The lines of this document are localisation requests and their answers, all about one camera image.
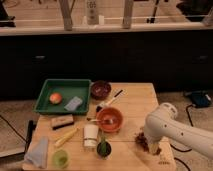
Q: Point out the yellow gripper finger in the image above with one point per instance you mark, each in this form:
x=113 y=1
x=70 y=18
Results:
x=153 y=148

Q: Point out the dark grape bunch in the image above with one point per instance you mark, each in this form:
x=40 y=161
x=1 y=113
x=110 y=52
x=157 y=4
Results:
x=141 y=140

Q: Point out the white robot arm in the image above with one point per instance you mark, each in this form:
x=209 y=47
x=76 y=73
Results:
x=161 y=123

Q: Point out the orange bowl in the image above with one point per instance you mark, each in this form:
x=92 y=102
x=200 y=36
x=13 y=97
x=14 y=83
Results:
x=110 y=113

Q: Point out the purple bowl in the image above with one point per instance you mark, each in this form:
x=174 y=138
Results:
x=100 y=90

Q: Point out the small potted cactus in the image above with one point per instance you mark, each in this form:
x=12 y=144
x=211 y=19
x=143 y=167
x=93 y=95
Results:
x=103 y=148

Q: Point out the metal spoon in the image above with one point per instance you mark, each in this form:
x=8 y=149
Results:
x=110 y=121

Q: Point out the white cup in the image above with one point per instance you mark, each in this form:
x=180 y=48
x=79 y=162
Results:
x=90 y=135

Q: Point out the black white brush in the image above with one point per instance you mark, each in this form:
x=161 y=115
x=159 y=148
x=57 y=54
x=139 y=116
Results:
x=107 y=103

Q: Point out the dark object on floor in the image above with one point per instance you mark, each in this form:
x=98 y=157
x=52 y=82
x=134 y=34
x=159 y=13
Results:
x=199 y=99

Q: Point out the blue sponge in tray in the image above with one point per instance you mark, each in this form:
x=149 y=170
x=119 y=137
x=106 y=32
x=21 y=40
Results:
x=73 y=104

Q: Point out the green plastic cup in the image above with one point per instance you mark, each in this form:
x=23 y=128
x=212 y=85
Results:
x=60 y=159

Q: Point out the wooden block brush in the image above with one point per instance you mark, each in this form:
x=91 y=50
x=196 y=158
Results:
x=61 y=121

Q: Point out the green plastic tray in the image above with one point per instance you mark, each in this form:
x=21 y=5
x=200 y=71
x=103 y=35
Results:
x=68 y=89

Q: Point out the orange peach fruit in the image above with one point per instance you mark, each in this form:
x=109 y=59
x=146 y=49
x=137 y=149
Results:
x=55 y=98

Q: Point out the blue folded cloth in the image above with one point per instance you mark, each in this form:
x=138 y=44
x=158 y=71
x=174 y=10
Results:
x=38 y=154

